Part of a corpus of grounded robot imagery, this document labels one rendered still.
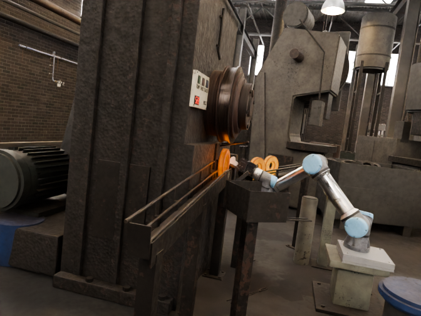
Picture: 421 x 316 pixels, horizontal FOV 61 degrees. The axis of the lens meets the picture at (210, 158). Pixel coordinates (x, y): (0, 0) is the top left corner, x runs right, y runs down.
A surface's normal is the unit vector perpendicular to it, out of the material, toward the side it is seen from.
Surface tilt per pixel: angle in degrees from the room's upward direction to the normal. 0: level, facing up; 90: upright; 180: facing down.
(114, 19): 90
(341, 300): 90
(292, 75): 90
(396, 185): 90
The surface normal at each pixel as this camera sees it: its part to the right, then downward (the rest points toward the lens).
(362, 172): 0.02, 0.10
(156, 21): -0.24, 0.06
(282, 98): -0.47, 0.03
